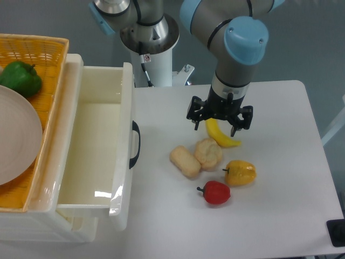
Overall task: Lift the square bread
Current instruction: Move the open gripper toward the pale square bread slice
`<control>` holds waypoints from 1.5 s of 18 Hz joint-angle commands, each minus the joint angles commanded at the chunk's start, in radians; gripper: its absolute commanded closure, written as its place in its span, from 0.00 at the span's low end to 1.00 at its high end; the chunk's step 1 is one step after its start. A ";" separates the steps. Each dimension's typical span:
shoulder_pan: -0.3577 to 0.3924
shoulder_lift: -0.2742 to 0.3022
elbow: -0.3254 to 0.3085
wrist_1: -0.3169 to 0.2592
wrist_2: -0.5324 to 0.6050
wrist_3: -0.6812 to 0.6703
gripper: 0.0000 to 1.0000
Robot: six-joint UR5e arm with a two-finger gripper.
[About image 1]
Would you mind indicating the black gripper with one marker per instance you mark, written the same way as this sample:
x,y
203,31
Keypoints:
x,y
217,107

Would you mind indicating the rectangular square bread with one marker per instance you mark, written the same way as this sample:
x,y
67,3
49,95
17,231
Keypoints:
x,y
185,161

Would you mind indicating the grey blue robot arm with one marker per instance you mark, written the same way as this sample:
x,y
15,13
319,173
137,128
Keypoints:
x,y
230,30

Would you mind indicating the round bread roll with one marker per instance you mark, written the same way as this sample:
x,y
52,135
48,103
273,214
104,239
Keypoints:
x,y
208,153

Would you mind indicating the yellow banana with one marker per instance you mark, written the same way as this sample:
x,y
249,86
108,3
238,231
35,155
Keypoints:
x,y
215,133

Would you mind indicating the yellow bell pepper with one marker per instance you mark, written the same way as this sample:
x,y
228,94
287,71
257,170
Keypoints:
x,y
239,172

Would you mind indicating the red bell pepper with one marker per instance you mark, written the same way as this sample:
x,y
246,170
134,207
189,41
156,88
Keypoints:
x,y
215,193

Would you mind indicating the white open drawer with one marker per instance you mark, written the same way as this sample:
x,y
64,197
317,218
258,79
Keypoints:
x,y
97,179

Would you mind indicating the black device at edge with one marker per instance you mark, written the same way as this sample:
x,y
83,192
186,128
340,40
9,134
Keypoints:
x,y
336,232

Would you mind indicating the orange woven basket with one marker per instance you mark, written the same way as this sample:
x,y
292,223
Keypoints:
x,y
49,56

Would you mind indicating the beige round plate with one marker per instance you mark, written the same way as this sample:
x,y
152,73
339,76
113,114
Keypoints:
x,y
21,134

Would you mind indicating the green bell pepper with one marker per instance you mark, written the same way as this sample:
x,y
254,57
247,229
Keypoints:
x,y
22,78

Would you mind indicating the white plastic drawer cabinet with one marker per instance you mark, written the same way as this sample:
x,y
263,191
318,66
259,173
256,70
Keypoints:
x,y
42,222

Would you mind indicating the white mounting bracket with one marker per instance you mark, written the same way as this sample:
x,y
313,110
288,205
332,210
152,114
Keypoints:
x,y
181,78

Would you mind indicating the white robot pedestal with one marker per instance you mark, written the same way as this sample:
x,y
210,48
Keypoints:
x,y
150,49

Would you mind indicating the black drawer handle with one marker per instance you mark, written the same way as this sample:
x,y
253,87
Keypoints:
x,y
136,144

